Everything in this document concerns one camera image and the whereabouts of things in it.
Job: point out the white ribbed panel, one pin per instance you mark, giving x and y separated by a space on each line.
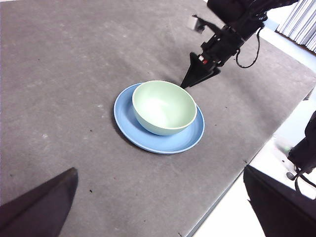
301 22

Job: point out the green ribbed bowl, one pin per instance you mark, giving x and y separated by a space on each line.
163 106

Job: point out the black device on stand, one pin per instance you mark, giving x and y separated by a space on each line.
304 150

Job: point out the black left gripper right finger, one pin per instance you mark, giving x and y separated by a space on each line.
284 212

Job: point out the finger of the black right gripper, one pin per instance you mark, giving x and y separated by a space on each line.
193 70
209 74

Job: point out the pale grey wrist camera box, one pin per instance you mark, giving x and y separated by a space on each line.
199 23

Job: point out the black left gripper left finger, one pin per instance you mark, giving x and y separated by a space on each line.
37 212

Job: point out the blue round plate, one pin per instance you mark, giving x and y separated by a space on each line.
160 144

